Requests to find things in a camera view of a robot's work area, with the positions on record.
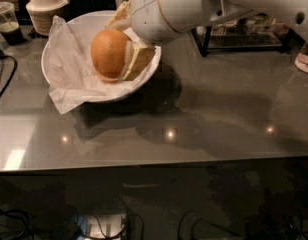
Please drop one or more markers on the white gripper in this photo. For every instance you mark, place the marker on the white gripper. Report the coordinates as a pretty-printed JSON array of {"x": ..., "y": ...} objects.
[{"x": 146, "y": 15}]

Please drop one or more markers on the orange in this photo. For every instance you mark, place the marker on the orange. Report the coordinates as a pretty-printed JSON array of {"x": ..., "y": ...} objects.
[
  {"x": 108, "y": 50},
  {"x": 109, "y": 77}
]

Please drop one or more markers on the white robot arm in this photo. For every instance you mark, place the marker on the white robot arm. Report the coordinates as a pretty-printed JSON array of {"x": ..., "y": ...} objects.
[{"x": 185, "y": 15}]

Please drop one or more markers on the white bowl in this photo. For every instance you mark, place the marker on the white bowl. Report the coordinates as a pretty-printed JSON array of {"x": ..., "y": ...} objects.
[{"x": 60, "y": 37}]

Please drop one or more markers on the white paper liner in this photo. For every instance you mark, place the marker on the white paper liner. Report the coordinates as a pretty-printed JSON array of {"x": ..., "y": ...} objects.
[{"x": 70, "y": 67}]

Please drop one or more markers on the stack of paper bowls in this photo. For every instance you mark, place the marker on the stack of paper bowls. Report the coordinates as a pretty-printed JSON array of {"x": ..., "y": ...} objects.
[{"x": 41, "y": 13}]

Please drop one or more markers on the plastic cup with drink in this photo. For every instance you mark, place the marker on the plastic cup with drink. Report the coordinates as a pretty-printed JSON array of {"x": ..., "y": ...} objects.
[{"x": 9, "y": 26}]

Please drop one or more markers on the black wire frame basket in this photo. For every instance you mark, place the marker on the black wire frame basket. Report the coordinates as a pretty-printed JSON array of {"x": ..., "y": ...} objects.
[{"x": 256, "y": 33}]

